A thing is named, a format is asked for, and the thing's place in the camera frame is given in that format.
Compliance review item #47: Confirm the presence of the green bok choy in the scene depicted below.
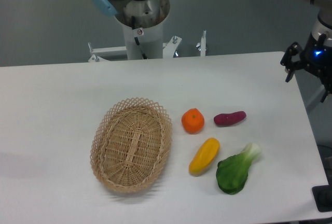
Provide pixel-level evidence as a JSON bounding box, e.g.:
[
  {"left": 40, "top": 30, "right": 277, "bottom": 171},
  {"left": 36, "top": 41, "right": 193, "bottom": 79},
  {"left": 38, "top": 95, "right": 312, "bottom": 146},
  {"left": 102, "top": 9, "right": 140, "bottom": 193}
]
[{"left": 216, "top": 143, "right": 261, "bottom": 195}]

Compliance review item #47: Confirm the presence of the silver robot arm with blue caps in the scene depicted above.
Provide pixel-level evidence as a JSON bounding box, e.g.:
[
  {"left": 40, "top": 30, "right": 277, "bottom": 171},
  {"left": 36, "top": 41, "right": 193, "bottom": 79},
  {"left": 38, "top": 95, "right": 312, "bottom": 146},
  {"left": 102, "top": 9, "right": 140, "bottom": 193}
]
[{"left": 91, "top": 0, "right": 331, "bottom": 101}]

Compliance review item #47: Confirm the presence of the orange tangerine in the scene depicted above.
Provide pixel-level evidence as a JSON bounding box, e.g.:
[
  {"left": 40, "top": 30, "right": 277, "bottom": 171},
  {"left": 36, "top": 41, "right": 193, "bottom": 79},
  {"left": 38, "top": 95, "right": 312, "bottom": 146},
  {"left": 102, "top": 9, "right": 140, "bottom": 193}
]
[{"left": 181, "top": 108, "right": 205, "bottom": 134}]

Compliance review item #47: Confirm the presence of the black cable on pedestal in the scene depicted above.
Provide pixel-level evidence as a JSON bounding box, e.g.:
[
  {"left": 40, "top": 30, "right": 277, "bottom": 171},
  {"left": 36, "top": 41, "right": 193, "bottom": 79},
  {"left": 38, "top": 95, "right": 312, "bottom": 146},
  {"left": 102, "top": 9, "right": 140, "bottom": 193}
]
[{"left": 131, "top": 15, "right": 148, "bottom": 60}]

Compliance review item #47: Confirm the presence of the black device at table edge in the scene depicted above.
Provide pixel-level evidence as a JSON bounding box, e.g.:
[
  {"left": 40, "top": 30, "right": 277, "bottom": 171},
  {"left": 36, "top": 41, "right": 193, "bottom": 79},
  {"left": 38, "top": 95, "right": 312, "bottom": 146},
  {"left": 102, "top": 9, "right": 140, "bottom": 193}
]
[{"left": 312, "top": 185, "right": 331, "bottom": 213}]

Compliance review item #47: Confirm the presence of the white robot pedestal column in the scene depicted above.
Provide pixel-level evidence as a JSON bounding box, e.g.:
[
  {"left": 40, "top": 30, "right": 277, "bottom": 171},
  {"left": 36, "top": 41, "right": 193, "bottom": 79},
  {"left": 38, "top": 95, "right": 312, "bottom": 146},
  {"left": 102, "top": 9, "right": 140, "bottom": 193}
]
[{"left": 116, "top": 0, "right": 170, "bottom": 57}]

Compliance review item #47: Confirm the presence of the yellow mango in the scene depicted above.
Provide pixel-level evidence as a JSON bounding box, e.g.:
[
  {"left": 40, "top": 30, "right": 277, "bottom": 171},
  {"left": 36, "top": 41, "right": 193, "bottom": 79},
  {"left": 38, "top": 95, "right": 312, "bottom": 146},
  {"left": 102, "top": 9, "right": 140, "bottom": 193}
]
[{"left": 188, "top": 137, "right": 220, "bottom": 176}]

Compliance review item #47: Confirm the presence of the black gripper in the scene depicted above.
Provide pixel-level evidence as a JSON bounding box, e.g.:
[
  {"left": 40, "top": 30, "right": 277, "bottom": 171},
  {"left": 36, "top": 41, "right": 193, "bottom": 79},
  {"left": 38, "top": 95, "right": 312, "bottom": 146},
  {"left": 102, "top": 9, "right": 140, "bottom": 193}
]
[{"left": 280, "top": 32, "right": 331, "bottom": 103}]

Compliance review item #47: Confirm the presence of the oval woven wicker basket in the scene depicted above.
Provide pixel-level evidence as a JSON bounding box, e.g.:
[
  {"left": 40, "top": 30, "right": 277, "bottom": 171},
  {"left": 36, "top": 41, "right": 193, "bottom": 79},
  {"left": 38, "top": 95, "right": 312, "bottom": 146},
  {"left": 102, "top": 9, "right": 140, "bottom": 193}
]
[{"left": 90, "top": 97, "right": 172, "bottom": 193}]

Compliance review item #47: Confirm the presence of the white metal base frame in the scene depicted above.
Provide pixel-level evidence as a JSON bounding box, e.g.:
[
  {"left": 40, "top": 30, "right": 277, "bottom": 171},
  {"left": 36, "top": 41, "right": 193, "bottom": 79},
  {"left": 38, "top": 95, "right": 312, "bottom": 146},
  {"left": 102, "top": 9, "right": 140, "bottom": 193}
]
[{"left": 87, "top": 30, "right": 210, "bottom": 63}]

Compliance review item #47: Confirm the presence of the purple sweet potato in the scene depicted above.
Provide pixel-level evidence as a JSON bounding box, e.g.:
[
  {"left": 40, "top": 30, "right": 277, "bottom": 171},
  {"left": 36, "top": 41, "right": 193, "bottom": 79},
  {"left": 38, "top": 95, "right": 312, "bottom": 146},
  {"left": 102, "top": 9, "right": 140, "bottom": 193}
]
[{"left": 214, "top": 111, "right": 246, "bottom": 127}]

